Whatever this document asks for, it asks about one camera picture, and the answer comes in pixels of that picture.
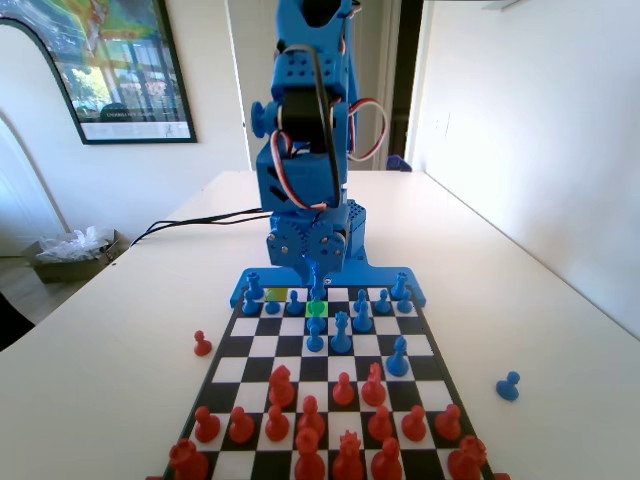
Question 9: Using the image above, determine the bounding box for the tricolour servo wire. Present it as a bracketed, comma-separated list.
[268, 130, 332, 212]
[347, 97, 390, 163]

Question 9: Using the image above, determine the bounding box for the brown cardboard box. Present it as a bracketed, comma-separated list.
[27, 228, 129, 285]

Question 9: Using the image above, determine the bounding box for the black and white chessboard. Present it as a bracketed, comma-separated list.
[162, 284, 496, 480]

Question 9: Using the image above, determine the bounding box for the blue chess queen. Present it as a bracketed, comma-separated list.
[330, 310, 353, 354]

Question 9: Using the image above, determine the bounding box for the red plastic chess knight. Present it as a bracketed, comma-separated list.
[361, 362, 387, 407]
[268, 364, 296, 409]

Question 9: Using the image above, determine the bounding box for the white door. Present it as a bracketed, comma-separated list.
[227, 0, 404, 172]

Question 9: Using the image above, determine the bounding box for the red plastic chess queen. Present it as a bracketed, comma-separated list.
[332, 432, 366, 480]

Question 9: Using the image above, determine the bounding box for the black framed wall poster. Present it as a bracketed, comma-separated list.
[0, 0, 199, 147]

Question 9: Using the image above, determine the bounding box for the blue printed base plate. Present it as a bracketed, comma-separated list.
[228, 266, 427, 309]

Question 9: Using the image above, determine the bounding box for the black chair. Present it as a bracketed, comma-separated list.
[0, 289, 37, 354]

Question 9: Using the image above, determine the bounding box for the clear crumpled plastic wrap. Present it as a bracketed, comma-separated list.
[35, 224, 115, 265]

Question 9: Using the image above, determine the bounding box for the black camera cable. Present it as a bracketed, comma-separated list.
[274, 43, 347, 209]

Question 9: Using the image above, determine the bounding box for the red plastic chess rook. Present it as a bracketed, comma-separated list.
[447, 434, 489, 480]
[168, 438, 210, 480]

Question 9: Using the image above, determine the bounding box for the black power cable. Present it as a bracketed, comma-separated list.
[128, 213, 272, 250]
[149, 208, 271, 236]

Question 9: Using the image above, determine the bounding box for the red plastic chess bishop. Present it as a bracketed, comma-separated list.
[298, 394, 326, 439]
[370, 437, 404, 480]

